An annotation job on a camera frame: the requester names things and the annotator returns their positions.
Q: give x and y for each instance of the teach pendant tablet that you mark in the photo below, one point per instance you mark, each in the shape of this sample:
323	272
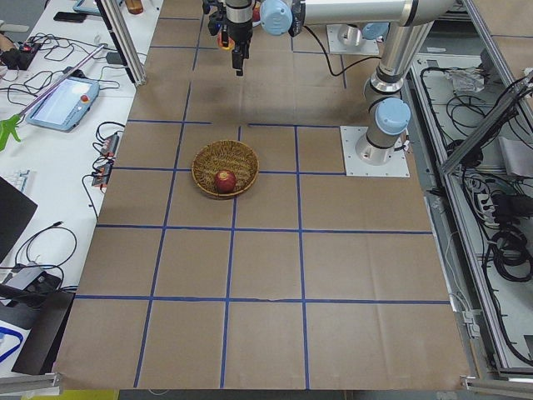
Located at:
64	108

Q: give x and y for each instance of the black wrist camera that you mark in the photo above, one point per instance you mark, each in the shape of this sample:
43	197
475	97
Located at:
216	22

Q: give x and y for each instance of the orange usb hub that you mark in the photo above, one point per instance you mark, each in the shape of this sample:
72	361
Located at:
101	177
110	145

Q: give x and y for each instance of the green reacher grabber tool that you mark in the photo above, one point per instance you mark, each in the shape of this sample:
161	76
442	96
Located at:
9	125

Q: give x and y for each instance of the aluminium frame post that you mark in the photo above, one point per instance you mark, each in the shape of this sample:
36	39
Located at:
121	37

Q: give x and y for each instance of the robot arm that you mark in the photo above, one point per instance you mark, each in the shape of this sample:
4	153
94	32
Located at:
407	22

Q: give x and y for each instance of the red apple plate front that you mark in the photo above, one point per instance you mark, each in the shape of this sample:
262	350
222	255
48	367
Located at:
256	17

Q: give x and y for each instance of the woven wicker basket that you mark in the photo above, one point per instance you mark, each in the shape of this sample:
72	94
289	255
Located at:
228	155

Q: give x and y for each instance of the black smartphone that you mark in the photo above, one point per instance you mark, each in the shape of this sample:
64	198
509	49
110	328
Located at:
70	17

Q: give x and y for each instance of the orange usb hub lower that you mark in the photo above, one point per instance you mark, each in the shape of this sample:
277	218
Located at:
101	177

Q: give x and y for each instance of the dark red apple in basket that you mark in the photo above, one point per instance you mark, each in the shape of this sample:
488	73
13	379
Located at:
225	181

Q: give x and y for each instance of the red yellow apple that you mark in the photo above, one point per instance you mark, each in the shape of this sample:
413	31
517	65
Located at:
230	43

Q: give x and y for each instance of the grey docking hub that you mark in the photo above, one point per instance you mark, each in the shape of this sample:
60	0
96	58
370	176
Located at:
33	280

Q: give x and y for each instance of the black laptop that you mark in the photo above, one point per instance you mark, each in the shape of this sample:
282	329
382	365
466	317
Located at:
16	213

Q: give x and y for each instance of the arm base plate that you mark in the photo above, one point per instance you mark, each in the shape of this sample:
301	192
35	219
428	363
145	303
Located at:
345	39
395	166

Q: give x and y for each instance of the orange usb hub upper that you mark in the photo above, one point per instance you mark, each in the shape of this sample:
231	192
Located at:
110	145

